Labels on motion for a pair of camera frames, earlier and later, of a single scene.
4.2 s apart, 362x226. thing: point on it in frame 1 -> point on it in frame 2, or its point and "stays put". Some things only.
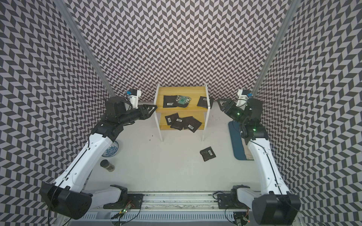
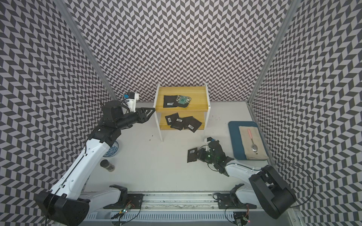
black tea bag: (202, 102) -> (192, 155)
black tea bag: (191, 124) stays put
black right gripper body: (236, 113) -> (206, 157)
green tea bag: (183, 100) stays put
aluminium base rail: (171, 209) stays put
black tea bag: (178, 124) stays put
